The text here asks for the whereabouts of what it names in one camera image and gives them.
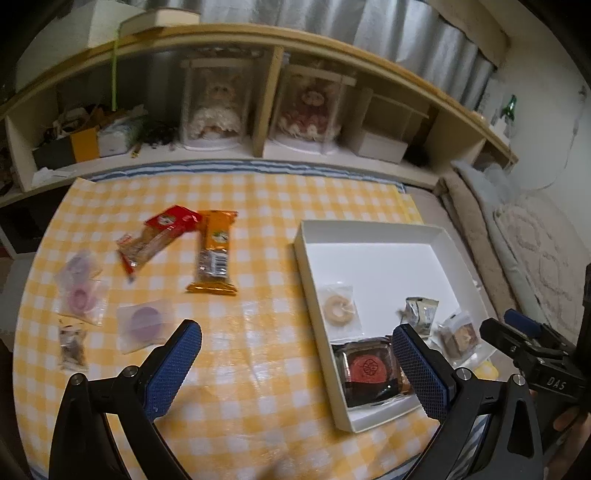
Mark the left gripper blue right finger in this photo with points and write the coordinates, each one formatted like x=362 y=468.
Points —
x=429 y=373

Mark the yellow checkered tablecloth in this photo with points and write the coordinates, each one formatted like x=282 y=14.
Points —
x=254 y=404

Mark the dark red mooncake pack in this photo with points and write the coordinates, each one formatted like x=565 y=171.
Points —
x=369 y=372

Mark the cream barcode snack packet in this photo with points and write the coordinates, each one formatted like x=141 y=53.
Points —
x=420 y=313

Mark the white storage box on shelf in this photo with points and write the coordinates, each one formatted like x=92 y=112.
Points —
x=379 y=147

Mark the beige folded blanket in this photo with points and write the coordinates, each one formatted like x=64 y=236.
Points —
x=467 y=216

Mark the wooden headboard shelf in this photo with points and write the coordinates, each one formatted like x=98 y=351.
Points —
x=457 y=133

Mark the clear wrapped beige pastry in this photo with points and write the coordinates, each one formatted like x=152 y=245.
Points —
x=458 y=336

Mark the cream embroidered pillow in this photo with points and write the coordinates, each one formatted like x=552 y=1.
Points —
x=551 y=255

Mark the white tissue pack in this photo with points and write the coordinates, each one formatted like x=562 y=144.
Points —
x=119 y=137

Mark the green bottle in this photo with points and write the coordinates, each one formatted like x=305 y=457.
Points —
x=508 y=111

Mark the purple round cookie bag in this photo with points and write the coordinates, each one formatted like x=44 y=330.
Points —
x=144 y=325

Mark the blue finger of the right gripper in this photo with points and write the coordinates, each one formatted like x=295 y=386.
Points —
x=510 y=341
x=521 y=322

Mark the orange box on shelf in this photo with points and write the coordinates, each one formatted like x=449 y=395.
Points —
x=84 y=145

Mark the cream dress doll in case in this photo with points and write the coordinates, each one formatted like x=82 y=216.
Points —
x=215 y=102

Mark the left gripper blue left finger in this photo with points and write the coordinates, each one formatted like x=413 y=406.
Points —
x=166 y=367

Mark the person's right hand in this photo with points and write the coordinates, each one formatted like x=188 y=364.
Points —
x=565 y=433

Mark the small brown snack bag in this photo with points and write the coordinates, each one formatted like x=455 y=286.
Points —
x=72 y=347

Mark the orange snack bar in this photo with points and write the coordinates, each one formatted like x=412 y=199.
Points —
x=212 y=269

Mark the white shallow cardboard box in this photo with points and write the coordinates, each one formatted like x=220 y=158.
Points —
x=385 y=263

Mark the red cracker pack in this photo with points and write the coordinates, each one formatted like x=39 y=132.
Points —
x=157 y=233

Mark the pink ring cookie bag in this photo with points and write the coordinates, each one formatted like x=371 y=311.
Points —
x=80 y=268
x=86 y=301

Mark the light blue folded blanket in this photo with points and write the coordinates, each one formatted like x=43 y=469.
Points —
x=493 y=189

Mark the beige ring cookie bag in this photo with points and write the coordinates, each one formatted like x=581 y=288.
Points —
x=339 y=313

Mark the red dress doll in case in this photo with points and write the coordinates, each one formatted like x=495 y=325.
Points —
x=310 y=109

